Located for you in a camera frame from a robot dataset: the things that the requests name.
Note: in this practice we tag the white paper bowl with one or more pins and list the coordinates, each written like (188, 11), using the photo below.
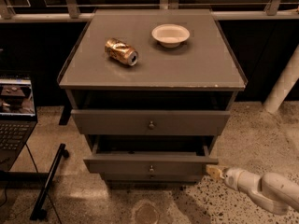
(170, 35)

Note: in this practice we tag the grey drawer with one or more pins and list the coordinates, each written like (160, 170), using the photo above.
(150, 122)
(148, 163)
(151, 178)

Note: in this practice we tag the crushed gold soda can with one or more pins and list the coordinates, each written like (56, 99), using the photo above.
(121, 52)

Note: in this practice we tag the open black laptop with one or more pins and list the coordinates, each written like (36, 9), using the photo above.
(18, 117)

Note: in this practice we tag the metal window railing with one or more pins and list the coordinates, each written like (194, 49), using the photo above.
(222, 10)

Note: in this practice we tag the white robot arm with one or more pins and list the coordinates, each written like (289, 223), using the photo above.
(272, 192)

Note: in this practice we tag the grey top drawer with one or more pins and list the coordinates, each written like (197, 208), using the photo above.
(150, 122)

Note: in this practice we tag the grey drawer cabinet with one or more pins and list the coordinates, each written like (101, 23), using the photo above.
(201, 74)

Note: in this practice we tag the black table leg frame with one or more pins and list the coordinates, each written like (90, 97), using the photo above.
(43, 180)

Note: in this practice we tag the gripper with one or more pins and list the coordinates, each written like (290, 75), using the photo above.
(234, 177)

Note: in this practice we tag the grey bottom drawer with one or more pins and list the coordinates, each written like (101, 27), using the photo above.
(151, 178)

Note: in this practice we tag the white pillar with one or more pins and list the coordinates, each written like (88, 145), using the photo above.
(284, 84)

